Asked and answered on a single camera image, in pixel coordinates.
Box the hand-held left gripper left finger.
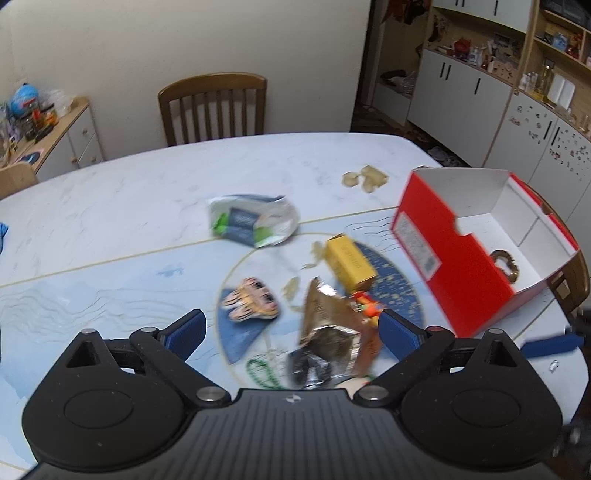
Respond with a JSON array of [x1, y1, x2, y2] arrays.
[[46, 309, 232, 409]]

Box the large beige tape blob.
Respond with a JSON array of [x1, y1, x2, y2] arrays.
[[360, 165, 390, 191]]

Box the blue printed table mat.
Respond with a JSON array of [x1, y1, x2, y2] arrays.
[[0, 207, 570, 464]]

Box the yellow small carton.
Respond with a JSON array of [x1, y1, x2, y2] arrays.
[[324, 233, 379, 294]]

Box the white canister pair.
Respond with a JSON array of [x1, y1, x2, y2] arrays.
[[547, 74, 576, 110]]

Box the hanging clothes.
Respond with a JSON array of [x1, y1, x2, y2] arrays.
[[387, 0, 433, 25]]

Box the orange small toy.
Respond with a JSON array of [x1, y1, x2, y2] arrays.
[[350, 291, 385, 326]]

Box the gold foil packet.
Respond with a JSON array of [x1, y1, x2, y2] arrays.
[[286, 277, 385, 389]]

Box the dark wooden curved chair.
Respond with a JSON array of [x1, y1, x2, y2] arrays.
[[522, 178, 591, 315]]

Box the tall glass bottle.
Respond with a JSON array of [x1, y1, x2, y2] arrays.
[[537, 59, 556, 101]]

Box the red cardboard shoe box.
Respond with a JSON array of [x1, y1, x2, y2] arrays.
[[392, 167, 581, 339]]

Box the white drawer sideboard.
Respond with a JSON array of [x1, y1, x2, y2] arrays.
[[0, 97, 105, 184]]

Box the light wooden chair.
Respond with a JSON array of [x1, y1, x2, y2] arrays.
[[0, 161, 39, 200]]

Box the brown bead bracelet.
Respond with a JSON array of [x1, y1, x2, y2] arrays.
[[489, 249, 521, 283]]

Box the white wooden wall cabinet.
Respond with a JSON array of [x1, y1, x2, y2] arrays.
[[372, 0, 591, 197]]

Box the green bead necklace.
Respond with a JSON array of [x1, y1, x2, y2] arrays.
[[246, 354, 283, 391]]

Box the striped plush toy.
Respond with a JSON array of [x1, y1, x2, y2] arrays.
[[220, 276, 282, 324]]

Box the row of shoes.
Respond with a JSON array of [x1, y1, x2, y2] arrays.
[[406, 128, 464, 168]]

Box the dark wooden slatted chair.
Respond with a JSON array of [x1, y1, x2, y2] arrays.
[[158, 72, 268, 148]]

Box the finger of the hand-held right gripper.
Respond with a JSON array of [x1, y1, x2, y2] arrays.
[[523, 323, 588, 359]]

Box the white green snack packet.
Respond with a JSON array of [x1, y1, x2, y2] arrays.
[[206, 194, 300, 249]]

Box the clutter of small things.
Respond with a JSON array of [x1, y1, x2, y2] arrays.
[[0, 88, 77, 162]]

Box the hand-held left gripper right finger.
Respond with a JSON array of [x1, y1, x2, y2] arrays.
[[353, 308, 528, 409]]

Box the blue globe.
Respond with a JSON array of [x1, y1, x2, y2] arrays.
[[10, 83, 41, 112]]

